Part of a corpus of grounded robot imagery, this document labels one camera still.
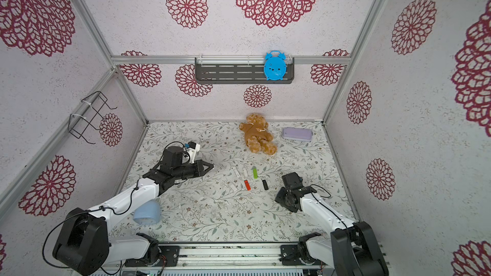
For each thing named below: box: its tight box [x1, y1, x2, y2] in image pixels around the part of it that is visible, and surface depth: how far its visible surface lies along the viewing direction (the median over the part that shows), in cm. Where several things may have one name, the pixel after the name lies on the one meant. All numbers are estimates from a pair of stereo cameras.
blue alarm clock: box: [263, 49, 288, 81], surface depth 90 cm
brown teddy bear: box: [239, 113, 278, 156], surface depth 106 cm
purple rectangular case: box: [282, 127, 313, 142], surface depth 113 cm
